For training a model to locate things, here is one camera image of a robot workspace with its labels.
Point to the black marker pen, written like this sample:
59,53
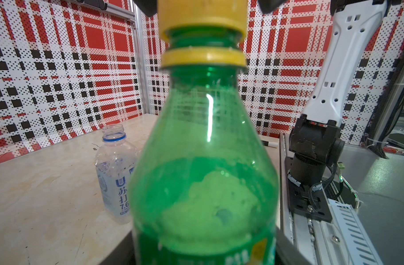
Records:
270,144

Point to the yellow bottle cap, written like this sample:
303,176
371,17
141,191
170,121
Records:
229,14

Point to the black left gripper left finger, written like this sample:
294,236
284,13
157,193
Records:
123,254

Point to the green plastic soda bottle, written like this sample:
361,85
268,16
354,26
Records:
205,191

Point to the clear small water bottle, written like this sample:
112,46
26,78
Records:
115,162

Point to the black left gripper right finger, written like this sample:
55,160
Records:
286,252

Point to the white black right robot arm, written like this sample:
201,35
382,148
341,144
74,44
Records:
315,138

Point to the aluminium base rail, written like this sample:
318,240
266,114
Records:
343,241

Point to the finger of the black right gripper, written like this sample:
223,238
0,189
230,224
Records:
147,7
269,6

